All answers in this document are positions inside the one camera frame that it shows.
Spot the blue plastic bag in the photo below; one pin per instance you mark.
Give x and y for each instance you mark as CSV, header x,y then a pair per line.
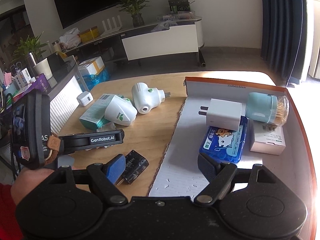
x,y
92,80

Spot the black framed display box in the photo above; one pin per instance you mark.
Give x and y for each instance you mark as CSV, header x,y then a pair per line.
x,y
177,6

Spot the white wifi router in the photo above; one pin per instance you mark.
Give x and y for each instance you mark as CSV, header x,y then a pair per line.
x,y
111,25

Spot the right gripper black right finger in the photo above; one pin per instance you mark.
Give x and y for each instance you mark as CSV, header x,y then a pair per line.
x,y
208,166

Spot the yellow box on stand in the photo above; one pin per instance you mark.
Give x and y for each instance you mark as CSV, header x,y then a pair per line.
x,y
89,34

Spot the orange white cardboard box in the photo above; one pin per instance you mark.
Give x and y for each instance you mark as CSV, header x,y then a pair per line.
x,y
179,174

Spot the white power adapter box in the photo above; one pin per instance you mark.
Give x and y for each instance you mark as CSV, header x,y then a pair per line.
x,y
266,138

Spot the cardboard parcel with yellow tape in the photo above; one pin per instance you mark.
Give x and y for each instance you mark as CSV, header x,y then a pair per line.
x,y
91,67

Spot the white plastic bag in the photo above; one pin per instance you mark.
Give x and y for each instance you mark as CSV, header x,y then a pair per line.
x,y
70,39

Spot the white medicine box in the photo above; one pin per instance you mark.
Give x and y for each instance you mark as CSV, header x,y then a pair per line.
x,y
22,78

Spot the small white cube charger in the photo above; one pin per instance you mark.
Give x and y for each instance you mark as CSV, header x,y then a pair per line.
x,y
85,98

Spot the potted bamboo on TV stand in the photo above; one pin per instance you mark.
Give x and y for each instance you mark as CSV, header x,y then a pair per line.
x,y
134,8

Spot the dark blue curtain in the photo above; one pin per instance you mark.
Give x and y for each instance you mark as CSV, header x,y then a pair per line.
x,y
284,38

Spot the white cup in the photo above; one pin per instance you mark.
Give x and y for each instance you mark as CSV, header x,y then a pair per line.
x,y
43,67

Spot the white cone mosquito repeller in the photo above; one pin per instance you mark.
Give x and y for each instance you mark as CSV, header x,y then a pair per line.
x,y
120,111

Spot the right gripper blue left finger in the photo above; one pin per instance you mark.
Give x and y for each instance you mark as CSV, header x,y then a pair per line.
x,y
115,168

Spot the white plug-in mosquito heater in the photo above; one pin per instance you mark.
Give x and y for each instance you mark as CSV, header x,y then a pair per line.
x,y
146,99

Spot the purple storage tray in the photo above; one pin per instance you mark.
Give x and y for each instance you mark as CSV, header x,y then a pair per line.
x,y
41,83

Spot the green plant by table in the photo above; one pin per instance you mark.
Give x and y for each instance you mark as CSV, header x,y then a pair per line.
x,y
29,45

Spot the black UGREEN charger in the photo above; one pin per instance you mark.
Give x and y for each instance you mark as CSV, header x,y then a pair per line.
x,y
135,165

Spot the person's left hand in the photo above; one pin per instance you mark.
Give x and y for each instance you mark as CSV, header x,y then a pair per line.
x,y
26,181

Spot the white TV stand cabinet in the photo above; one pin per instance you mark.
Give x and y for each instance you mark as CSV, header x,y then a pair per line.
x,y
136,43

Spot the round dark-top ribbed table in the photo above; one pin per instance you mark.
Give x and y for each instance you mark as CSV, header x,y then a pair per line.
x,y
65,86

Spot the blue toothpick holder jar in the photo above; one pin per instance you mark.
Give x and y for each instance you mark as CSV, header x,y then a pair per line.
x,y
267,108

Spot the blue floss pick case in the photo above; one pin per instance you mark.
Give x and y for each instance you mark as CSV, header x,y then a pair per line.
x,y
223,145

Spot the teal green carton box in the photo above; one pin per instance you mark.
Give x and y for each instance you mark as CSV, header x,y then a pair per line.
x,y
94,117

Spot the white wall charger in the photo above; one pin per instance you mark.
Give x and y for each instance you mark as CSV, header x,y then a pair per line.
x,y
222,114

